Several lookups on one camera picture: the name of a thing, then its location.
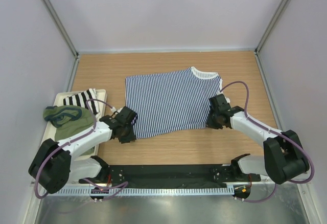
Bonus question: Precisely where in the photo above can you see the olive green tank top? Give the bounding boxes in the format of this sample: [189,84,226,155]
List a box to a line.
[43,105,94,141]

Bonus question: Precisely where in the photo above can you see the white slotted cable duct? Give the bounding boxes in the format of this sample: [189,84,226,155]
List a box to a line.
[53,185,234,197]

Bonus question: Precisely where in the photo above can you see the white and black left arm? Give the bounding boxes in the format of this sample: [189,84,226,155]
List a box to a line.
[28,106,137,194]

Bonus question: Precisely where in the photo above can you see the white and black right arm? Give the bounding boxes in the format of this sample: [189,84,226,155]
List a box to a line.
[206,94,310,185]

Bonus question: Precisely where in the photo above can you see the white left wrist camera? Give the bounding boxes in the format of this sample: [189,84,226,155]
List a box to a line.
[110,107,123,114]

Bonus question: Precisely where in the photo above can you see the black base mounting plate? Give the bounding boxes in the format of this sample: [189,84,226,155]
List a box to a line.
[90,164,261,189]

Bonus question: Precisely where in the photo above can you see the black white striped tank top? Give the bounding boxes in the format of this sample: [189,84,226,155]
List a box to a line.
[63,88,100,115]

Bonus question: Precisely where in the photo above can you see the blue white striped tank top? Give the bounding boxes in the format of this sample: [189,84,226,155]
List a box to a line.
[125,66,222,139]

